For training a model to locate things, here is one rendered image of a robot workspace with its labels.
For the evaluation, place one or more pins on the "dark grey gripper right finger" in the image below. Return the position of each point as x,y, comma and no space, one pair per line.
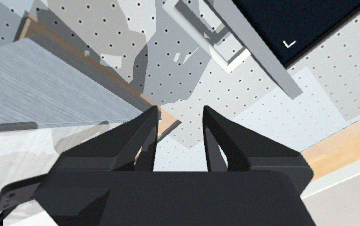
249,151

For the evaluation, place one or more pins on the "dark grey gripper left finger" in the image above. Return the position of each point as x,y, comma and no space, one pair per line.
117,148

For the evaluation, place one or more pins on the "dark grey gel imager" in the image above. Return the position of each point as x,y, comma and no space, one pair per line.
276,33

